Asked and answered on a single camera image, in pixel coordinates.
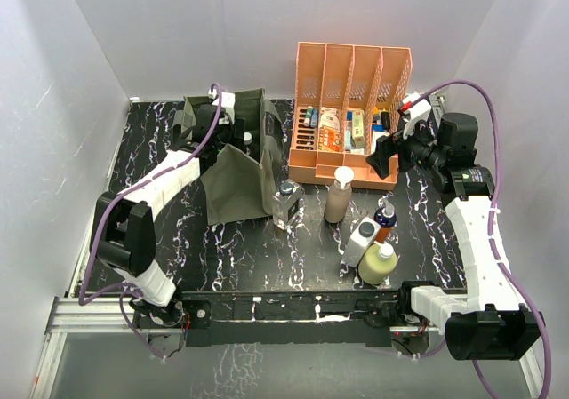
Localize black front rail frame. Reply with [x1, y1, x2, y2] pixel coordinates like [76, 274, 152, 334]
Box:
[132, 283, 445, 349]

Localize small blue tubes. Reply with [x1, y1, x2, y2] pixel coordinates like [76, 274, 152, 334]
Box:
[303, 106, 319, 128]

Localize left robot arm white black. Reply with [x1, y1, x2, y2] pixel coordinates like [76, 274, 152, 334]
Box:
[79, 92, 243, 327]

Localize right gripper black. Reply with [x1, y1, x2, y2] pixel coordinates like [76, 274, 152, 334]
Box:
[365, 116, 446, 179]

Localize green white small box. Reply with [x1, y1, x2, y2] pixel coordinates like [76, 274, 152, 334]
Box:
[345, 108, 366, 155]

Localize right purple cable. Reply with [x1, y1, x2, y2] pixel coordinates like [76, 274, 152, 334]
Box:
[417, 78, 555, 399]

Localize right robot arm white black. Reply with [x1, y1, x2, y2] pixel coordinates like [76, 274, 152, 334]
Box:
[366, 113, 542, 361]

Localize orange plastic file organizer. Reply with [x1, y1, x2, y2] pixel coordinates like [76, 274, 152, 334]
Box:
[288, 42, 413, 190]

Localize red white snack packet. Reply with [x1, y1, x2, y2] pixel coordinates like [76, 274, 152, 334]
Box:
[318, 107, 341, 152]

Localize dark blue orange pump bottle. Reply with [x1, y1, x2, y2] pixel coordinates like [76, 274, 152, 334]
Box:
[373, 202, 397, 243]

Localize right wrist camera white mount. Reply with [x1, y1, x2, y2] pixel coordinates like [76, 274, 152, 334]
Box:
[399, 92, 431, 140]

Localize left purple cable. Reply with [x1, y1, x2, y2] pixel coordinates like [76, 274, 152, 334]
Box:
[77, 82, 223, 360]

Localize pale yellow bottle white cap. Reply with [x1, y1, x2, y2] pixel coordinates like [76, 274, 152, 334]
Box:
[357, 243, 397, 285]

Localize clear square bottle black label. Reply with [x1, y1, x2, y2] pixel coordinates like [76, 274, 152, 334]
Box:
[272, 180, 301, 231]

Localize brown pump bottle white top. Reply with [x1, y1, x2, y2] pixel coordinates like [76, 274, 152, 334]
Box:
[324, 166, 355, 224]

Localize small clear bottle white cap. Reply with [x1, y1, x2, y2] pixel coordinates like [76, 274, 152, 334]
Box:
[243, 132, 253, 156]

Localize purple cable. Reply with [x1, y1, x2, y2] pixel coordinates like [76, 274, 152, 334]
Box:
[77, 82, 223, 360]
[417, 78, 555, 399]

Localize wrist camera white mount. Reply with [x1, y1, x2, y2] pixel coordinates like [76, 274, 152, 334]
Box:
[208, 89, 236, 116]
[399, 92, 431, 140]

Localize white bottle grey cap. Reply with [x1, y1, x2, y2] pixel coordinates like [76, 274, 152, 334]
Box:
[343, 217, 381, 267]

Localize olive green canvas bag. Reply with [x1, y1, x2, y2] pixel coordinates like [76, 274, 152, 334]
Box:
[172, 89, 285, 226]

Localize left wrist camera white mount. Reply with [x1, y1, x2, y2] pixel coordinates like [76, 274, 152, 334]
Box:
[208, 89, 236, 116]

